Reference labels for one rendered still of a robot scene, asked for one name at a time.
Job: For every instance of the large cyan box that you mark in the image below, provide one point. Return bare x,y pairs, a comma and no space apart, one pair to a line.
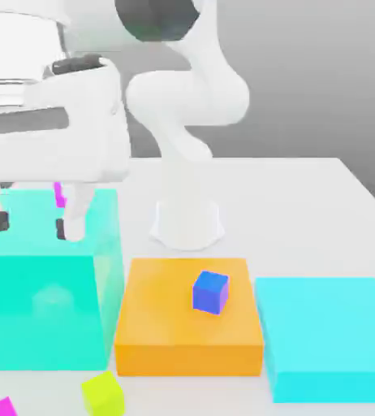
330,331

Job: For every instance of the small blue cube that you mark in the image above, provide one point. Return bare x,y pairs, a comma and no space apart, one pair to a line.
209,294

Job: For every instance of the small yellow-green cube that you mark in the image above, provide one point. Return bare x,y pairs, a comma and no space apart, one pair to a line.
103,395

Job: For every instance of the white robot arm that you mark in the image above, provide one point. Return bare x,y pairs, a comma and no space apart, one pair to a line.
190,97

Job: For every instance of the large turquoise box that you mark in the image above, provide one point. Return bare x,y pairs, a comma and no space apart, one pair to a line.
38,308

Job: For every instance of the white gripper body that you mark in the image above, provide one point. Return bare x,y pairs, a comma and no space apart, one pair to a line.
93,146

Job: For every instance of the large orange box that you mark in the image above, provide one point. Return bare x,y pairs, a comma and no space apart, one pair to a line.
174,325

